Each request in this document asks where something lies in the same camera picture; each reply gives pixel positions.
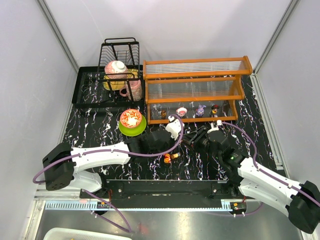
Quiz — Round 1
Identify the white plastic bin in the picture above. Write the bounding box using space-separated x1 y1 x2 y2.
43 227 131 240

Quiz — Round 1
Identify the Snow White toy figure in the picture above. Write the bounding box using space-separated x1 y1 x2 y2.
210 104 219 118

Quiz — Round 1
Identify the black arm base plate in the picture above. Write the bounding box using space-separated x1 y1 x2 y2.
92 179 244 200

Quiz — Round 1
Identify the wooden tiered display shelf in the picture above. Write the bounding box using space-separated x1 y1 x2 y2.
143 55 253 125

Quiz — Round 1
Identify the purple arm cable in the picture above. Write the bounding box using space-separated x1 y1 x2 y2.
204 120 320 217
32 114 185 233

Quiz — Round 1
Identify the pink floral mug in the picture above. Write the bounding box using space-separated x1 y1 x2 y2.
119 80 143 102

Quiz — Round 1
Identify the pink white lamb toy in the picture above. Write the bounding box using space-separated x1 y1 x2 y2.
176 107 188 118

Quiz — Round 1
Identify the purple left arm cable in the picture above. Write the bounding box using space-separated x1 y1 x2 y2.
32 114 185 233

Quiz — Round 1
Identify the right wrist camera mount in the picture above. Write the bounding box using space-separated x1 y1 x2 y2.
208 120 223 133

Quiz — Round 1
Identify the black wire dish rack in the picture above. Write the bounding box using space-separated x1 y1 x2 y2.
97 37 143 102

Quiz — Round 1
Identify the yellow plate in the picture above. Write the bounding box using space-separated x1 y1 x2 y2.
103 69 140 91

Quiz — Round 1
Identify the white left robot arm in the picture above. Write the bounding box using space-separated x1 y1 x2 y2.
42 129 181 193

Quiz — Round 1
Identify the yellow bear toy figure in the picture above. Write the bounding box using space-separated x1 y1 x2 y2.
163 153 171 164

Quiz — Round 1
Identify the purple bunny toy figure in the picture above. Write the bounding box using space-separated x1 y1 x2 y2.
195 105 206 118

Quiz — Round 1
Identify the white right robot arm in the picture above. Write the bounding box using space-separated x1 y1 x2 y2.
182 126 320 234

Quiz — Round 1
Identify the pink floral bowl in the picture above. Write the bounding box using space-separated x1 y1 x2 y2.
104 60 128 79

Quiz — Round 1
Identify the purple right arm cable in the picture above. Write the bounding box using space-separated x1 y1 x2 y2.
204 120 320 217

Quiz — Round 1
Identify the brown haired small toy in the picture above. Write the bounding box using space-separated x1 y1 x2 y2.
160 110 167 120

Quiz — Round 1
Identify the black drain tray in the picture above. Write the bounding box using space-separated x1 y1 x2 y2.
71 66 145 109

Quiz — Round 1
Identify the lime green plate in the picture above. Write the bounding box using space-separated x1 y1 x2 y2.
118 115 147 137

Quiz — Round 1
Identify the orange patterned white bowl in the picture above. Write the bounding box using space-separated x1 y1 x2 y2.
119 108 142 129

